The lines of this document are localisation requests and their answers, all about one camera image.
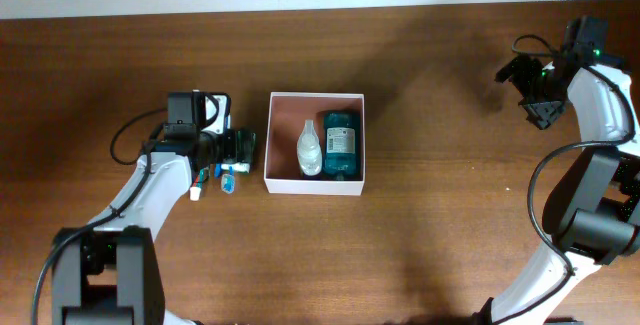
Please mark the pink box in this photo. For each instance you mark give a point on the pink box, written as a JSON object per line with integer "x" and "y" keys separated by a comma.
{"x": 287, "y": 113}

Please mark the teal Listerine mouthwash bottle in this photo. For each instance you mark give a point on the teal Listerine mouthwash bottle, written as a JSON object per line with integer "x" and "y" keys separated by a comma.
{"x": 342, "y": 145}

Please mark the clear foam soap pump bottle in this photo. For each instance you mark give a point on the clear foam soap pump bottle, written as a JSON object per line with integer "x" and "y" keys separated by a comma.
{"x": 309, "y": 151}

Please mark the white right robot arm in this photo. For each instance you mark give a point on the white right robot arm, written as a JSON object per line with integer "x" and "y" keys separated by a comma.
{"x": 582, "y": 198}

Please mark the green Colgate toothpaste tube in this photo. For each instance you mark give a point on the green Colgate toothpaste tube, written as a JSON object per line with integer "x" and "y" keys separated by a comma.
{"x": 197, "y": 186}

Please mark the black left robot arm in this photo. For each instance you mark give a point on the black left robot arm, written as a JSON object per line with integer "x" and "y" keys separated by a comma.
{"x": 106, "y": 272}

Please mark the blue white toothbrush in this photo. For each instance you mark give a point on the blue white toothbrush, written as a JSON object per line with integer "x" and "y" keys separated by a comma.
{"x": 227, "y": 180}

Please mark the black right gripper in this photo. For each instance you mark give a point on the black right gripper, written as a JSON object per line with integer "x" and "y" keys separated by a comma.
{"x": 542, "y": 114}

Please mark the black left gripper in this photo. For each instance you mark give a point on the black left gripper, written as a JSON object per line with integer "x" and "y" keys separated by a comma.
{"x": 230, "y": 146}

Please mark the green Dettol soap bar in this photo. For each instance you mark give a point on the green Dettol soap bar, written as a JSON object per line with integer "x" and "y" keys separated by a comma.
{"x": 238, "y": 150}

